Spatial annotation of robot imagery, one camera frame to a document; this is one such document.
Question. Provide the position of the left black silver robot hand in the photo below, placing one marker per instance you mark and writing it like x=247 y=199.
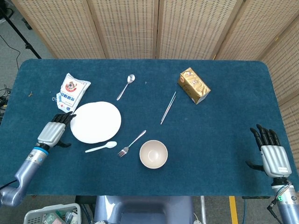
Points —
x=51 y=134

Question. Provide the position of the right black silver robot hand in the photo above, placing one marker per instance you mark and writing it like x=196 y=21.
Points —
x=275 y=161

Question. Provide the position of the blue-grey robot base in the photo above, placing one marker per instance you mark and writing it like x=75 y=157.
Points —
x=144 y=210

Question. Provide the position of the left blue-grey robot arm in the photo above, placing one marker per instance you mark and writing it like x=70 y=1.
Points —
x=25 y=168

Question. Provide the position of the white plastic spoon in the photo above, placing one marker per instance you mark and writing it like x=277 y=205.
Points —
x=111 y=144

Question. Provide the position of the metal fork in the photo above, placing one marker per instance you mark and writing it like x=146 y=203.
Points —
x=125 y=150

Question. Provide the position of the metal spoon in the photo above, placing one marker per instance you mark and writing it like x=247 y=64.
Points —
x=131 y=79

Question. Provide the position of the gold foil package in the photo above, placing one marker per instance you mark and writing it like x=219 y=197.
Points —
x=195 y=86

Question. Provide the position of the blue binder clip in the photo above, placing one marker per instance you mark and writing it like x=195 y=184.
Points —
x=59 y=96

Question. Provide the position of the white printed food bag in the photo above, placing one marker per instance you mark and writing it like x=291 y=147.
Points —
x=71 y=93

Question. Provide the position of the blue table cloth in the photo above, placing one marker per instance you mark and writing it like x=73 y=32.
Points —
x=210 y=151

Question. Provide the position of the white plastic basket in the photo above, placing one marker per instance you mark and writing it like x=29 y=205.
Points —
x=30 y=213

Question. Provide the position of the white table leg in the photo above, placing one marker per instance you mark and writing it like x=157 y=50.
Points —
x=203 y=210

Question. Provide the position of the black tripod stand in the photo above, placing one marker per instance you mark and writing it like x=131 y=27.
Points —
x=22 y=36

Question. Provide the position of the metal chopstick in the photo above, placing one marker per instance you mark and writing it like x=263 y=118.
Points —
x=167 y=107

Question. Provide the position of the wicker folding screen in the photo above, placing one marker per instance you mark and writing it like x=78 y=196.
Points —
x=130 y=28

